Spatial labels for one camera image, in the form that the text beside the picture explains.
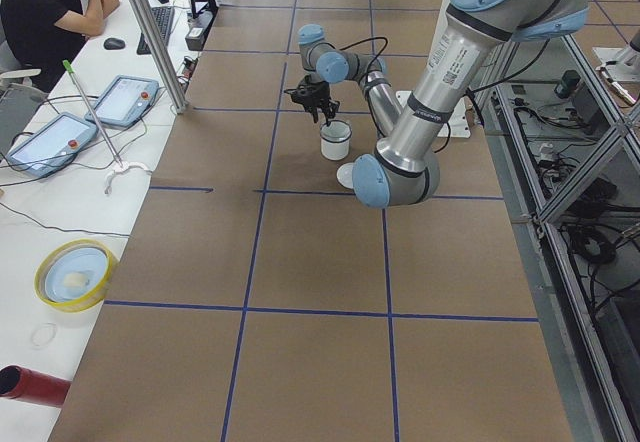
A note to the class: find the black computer mouse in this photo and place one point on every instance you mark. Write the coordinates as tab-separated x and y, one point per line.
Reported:
113	43

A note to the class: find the teach pendant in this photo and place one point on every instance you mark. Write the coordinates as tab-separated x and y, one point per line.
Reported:
125	100
53	146

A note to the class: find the white enamel mug lid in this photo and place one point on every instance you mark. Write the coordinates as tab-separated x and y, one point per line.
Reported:
344	175

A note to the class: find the aluminium frame rail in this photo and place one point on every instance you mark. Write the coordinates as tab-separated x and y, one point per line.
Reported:
567	154

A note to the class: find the yellow tape roll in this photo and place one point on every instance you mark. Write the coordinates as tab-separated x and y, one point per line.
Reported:
75	276

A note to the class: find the white enamel mug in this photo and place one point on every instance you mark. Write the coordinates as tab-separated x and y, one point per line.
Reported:
335	151

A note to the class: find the aluminium frame post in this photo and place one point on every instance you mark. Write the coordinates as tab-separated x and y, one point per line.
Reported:
159	52

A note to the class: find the red cylinder tube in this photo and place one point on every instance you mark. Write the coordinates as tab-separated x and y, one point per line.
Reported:
30	386

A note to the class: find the near teach pendant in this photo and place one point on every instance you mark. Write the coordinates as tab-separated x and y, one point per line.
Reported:
53	146

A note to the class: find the metal reacher grabber tool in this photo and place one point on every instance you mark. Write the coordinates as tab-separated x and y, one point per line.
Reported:
120	166

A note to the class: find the far teach pendant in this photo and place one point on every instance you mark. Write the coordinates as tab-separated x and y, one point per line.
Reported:
125	100

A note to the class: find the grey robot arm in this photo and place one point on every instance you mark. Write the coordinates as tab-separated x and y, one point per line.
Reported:
402	169
325	65

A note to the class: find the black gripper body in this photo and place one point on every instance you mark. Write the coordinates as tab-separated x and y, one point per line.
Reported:
318	96

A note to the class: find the seated person black shirt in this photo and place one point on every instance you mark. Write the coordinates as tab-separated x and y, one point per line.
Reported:
43	34

